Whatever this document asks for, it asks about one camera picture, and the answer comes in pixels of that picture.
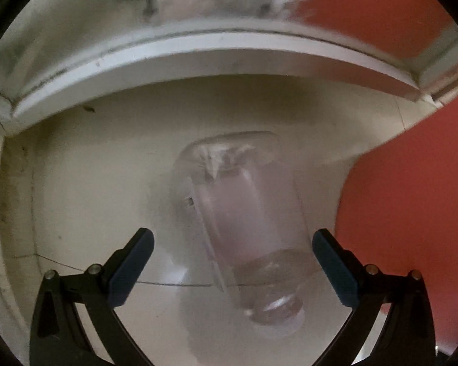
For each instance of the red plastic bucket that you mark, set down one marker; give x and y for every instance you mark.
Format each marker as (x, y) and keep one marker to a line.
(404, 198)

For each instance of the clear plastic bottle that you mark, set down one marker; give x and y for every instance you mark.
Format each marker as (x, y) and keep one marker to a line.
(248, 217)

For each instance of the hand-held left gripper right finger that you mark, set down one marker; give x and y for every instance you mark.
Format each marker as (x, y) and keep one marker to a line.
(334, 267)

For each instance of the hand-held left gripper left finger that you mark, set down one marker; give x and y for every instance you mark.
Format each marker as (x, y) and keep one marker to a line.
(131, 265)

